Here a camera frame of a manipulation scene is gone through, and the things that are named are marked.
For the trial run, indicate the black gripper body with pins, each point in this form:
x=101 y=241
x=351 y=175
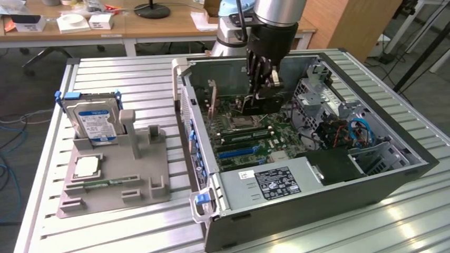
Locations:
x=272 y=42

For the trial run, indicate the graphics card black cooler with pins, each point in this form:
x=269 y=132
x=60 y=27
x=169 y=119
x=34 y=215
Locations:
x=261 y=106

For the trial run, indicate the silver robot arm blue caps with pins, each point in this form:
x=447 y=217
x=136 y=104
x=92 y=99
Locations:
x=277 y=10

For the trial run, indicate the CPU socket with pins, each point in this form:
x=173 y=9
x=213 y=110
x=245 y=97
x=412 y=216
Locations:
x=241 y=123

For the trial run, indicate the green motherboard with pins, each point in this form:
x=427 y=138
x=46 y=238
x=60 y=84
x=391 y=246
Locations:
x=284 y=126

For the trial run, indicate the stack of white papers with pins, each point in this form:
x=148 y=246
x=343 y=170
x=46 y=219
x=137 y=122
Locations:
x=201 y=22

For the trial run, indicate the brown cardboard box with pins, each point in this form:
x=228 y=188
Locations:
x=211 y=9

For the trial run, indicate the wooden cabinet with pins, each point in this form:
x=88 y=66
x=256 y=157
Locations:
x=351 y=26

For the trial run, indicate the black expansion slot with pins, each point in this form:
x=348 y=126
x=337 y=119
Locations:
x=231 y=148

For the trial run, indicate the silver chipset heatsink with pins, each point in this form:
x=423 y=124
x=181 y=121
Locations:
x=280 y=156

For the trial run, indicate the black power brick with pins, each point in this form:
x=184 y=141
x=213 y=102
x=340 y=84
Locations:
x=386 y=58

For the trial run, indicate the black round lamp base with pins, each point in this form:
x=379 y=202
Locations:
x=152 y=11

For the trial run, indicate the black plastic shroud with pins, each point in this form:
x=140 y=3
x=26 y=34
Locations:
x=333 y=166

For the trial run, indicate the grey power supply unit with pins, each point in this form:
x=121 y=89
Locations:
x=245 y=189

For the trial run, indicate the black stand pole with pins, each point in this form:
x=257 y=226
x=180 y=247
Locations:
x=422 y=60

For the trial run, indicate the small white box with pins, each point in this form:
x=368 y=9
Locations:
x=100 y=22

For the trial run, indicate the hard disk blue carrier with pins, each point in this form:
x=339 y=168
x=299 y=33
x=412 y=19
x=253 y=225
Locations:
x=94 y=121

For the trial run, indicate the blue plastic case latch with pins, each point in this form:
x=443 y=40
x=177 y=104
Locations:
x=200 y=199

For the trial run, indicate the black open PC case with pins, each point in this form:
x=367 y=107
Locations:
x=316 y=210

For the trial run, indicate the white square dish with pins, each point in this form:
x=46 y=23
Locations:
x=73 y=26

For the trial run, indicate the silver CPU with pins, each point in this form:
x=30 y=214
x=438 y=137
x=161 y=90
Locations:
x=85 y=167

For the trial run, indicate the grey parts rack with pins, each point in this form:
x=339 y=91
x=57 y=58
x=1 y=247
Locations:
x=105 y=200

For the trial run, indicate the white box black label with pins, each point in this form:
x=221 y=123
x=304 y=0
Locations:
x=29 y=26

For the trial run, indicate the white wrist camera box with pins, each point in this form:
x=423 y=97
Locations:
x=228 y=29

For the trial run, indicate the wooden desk white frame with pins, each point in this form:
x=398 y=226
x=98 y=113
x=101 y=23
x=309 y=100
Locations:
x=45 y=37
x=168 y=26

